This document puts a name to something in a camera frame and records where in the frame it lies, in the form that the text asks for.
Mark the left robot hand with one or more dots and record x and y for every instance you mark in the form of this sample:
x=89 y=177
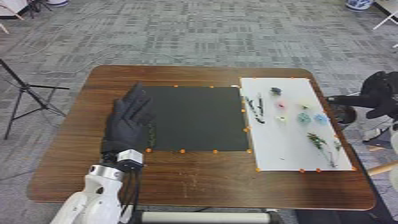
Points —
x=126 y=123

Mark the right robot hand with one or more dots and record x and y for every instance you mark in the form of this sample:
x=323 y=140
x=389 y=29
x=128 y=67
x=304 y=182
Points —
x=384 y=95

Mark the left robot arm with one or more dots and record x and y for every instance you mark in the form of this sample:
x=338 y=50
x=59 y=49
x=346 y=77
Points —
x=94 y=196

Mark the dark mat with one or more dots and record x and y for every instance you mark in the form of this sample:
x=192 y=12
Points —
x=197 y=118

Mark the light blue flower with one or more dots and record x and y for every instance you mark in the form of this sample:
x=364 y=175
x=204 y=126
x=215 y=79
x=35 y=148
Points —
x=320 y=118

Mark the teal flower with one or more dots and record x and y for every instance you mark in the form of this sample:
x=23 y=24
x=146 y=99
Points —
x=304 y=117

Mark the pink flower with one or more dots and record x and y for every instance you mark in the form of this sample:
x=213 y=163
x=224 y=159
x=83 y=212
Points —
x=279 y=106

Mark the dark blue flower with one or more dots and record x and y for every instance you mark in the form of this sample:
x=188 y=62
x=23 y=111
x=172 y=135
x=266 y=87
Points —
x=275 y=90

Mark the small white flower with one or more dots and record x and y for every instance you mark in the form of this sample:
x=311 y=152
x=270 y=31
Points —
x=282 y=119

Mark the black tripod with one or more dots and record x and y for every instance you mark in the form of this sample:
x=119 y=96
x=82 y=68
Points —
x=27 y=91

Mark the white sheet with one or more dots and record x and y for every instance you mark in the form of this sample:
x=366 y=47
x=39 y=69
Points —
x=284 y=150

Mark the white chair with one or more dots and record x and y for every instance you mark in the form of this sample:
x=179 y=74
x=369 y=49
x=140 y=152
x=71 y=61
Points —
x=387 y=15

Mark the blue white vase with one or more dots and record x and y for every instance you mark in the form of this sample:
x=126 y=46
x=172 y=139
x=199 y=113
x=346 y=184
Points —
x=57 y=2
x=359 y=4

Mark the pale grey bar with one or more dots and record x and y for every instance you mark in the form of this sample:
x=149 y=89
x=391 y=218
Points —
x=206 y=218

